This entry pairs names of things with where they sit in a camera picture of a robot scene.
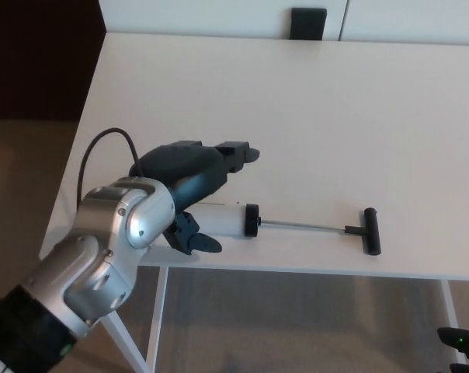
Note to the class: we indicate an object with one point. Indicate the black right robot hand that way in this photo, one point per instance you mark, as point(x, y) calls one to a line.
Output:
point(461, 340)

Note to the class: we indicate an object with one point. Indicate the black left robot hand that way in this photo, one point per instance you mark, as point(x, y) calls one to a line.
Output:
point(180, 163)

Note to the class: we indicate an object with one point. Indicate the white cabinet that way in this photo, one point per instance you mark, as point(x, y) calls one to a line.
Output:
point(413, 19)

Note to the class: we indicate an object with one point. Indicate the white desk with metal frame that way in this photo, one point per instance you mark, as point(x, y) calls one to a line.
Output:
point(316, 116)

